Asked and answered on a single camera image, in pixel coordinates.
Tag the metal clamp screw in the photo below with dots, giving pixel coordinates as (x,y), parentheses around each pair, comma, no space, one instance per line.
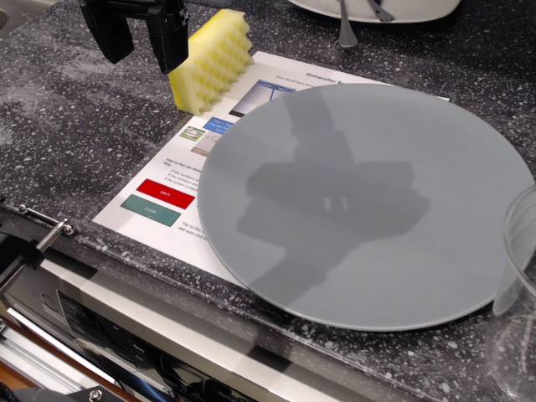
(57,228)

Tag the metal utensil handle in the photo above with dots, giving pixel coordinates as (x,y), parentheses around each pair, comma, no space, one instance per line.
(380,12)

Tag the yellow sponge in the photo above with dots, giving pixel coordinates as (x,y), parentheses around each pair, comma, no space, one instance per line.
(218,53)

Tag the stainless steel dishwasher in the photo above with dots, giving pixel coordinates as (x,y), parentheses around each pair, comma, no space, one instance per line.
(163,343)

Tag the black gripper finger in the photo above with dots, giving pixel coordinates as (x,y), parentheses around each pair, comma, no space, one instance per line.
(167,23)
(107,23)

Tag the metal spoon handle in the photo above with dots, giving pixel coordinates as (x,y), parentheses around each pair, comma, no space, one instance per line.
(347,37)

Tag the laminated dishwasher instruction sheet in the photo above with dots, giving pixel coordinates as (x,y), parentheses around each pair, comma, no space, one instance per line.
(167,184)

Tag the grey round plate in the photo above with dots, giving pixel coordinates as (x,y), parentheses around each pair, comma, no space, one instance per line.
(459,264)

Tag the clear plastic cup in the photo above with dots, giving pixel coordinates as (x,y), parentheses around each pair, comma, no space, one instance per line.
(510,350)

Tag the black clamp bracket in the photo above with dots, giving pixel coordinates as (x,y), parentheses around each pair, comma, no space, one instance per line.
(13,248)

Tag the white dish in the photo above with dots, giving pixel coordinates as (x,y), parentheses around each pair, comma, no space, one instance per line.
(405,11)

